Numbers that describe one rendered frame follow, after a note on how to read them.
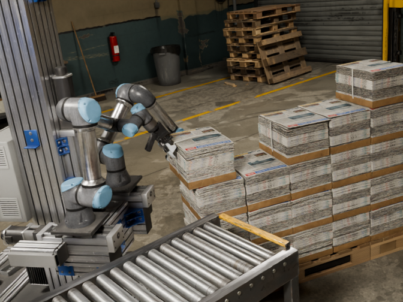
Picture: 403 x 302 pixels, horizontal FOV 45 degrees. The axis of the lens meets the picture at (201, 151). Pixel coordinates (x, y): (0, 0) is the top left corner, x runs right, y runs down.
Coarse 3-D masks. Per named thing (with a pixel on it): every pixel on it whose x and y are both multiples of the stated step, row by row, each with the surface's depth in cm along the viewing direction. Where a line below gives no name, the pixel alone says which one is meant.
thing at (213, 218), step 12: (216, 216) 240; (180, 228) 232; (192, 228) 231; (156, 240) 223; (168, 240) 222; (132, 252) 216; (144, 252) 215; (108, 264) 208; (120, 264) 208; (84, 276) 201; (96, 276) 201; (108, 276) 205; (60, 288) 195; (36, 300) 189; (48, 300) 189
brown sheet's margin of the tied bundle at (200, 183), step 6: (180, 174) 276; (228, 174) 270; (234, 174) 272; (198, 180) 265; (204, 180) 266; (210, 180) 267; (216, 180) 269; (222, 180) 270; (186, 186) 269; (192, 186) 265; (198, 186) 266
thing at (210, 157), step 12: (180, 144) 269; (192, 144) 266; (204, 144) 264; (216, 144) 263; (228, 144) 265; (180, 156) 269; (192, 156) 259; (204, 156) 262; (216, 156) 265; (228, 156) 268; (180, 168) 273; (192, 168) 262; (204, 168) 265; (216, 168) 268; (228, 168) 270; (192, 180) 264
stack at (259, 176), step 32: (256, 160) 299; (320, 160) 291; (352, 160) 299; (192, 192) 281; (224, 192) 273; (256, 192) 281; (288, 192) 289; (320, 192) 298; (352, 192) 307; (224, 224) 280; (256, 224) 287; (288, 224) 296; (352, 224) 313; (352, 256) 322
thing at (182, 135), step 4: (196, 128) 296; (200, 128) 295; (204, 128) 294; (208, 128) 293; (212, 128) 292; (176, 132) 291; (180, 132) 290; (184, 132) 289; (188, 132) 289; (192, 132) 288; (196, 132) 288; (200, 132) 287; (204, 132) 286; (208, 132) 285; (212, 132) 284; (172, 136) 285; (176, 136) 284; (180, 136) 284; (184, 136) 283; (188, 136) 283; (192, 136) 282; (172, 140) 279; (176, 140) 278; (172, 144) 281; (168, 148) 293; (172, 160) 287; (172, 164) 289
